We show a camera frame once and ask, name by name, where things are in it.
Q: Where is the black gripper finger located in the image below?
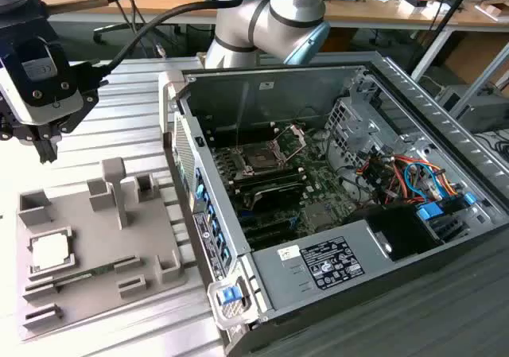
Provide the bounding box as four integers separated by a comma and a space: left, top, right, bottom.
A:
45, 136, 60, 163
33, 138, 49, 164

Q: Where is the silver CPU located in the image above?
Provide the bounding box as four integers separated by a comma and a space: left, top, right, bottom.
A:
30, 235, 75, 273

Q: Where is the CPU socket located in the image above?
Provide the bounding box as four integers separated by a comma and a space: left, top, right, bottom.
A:
234, 144, 291, 175

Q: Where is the black RAM slot bank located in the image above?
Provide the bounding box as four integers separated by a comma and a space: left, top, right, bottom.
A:
232, 165, 305, 193

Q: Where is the grey parts rack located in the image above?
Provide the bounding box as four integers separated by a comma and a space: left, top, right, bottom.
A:
15, 157, 190, 342

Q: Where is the black office chair base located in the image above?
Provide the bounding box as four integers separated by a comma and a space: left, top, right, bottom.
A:
93, 21, 188, 58

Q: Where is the green RAM stick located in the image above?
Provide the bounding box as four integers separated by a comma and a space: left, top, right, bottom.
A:
53, 262, 120, 285

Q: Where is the blue case latch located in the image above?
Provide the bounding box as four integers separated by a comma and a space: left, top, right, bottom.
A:
220, 287, 240, 306

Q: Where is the black expansion card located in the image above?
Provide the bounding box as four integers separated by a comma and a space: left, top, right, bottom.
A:
249, 180, 306, 215

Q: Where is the open PC case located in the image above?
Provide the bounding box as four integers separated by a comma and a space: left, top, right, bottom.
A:
157, 50, 509, 357

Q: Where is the metal socket cover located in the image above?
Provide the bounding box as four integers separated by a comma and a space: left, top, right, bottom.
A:
268, 122, 307, 163

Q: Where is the grey power supply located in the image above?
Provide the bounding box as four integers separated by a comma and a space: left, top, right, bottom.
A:
251, 218, 394, 311

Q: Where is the green motherboard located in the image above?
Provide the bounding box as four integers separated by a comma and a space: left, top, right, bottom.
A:
210, 120, 361, 250

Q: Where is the silver chipset heatsink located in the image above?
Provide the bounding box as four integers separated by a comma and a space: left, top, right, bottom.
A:
304, 204, 333, 231

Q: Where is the perforated metal drive cage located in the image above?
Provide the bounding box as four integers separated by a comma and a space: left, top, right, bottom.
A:
324, 96, 398, 167

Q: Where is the black fan shroud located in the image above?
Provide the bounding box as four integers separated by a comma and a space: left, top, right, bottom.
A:
349, 204, 442, 263

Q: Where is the blue plastic drive clip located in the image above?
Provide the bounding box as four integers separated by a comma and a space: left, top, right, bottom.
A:
416, 201, 445, 225

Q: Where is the black slanted pole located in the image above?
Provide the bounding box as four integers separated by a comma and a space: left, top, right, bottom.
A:
406, 0, 478, 74

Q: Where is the grey computer tower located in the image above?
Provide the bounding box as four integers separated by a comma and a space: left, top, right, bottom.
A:
437, 84, 509, 134

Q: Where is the aluminium profile strut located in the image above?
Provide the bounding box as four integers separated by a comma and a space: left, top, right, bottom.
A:
452, 41, 509, 116

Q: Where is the small cardboard box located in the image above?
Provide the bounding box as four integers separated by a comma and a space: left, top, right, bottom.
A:
479, 2, 503, 22

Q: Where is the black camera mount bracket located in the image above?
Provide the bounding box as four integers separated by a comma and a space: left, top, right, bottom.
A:
59, 60, 109, 135

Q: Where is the thin cable silver plug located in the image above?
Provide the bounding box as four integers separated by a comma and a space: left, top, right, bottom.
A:
105, 0, 167, 60

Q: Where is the thick black cable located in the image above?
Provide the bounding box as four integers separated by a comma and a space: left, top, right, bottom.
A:
93, 0, 244, 80

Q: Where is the orange yellow wire bundle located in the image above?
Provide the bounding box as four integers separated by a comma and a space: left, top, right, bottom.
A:
356, 153, 458, 200

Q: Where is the blue wire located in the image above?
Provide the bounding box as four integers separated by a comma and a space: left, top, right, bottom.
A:
403, 160, 445, 203

